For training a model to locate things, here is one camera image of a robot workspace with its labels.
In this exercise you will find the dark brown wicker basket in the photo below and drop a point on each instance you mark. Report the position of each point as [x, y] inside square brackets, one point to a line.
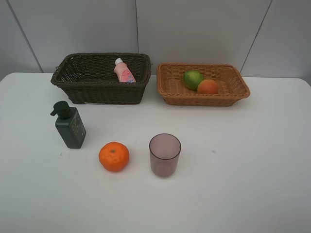
[90, 78]

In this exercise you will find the pink lotion bottle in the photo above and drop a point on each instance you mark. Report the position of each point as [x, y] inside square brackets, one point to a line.
[123, 73]

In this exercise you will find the green lime fruit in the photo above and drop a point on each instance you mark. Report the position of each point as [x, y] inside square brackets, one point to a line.
[192, 78]

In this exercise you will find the translucent purple plastic cup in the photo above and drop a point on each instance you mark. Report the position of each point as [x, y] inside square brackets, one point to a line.
[164, 151]

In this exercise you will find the light orange wicker basket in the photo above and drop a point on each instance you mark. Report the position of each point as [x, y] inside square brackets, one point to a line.
[232, 87]

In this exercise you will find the orange mandarin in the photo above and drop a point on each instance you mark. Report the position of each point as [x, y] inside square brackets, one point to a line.
[114, 156]

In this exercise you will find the dark green pump bottle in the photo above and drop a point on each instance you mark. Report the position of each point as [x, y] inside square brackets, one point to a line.
[69, 124]

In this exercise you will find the peach coloured bread bun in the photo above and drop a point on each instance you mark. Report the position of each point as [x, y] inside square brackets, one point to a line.
[208, 87]

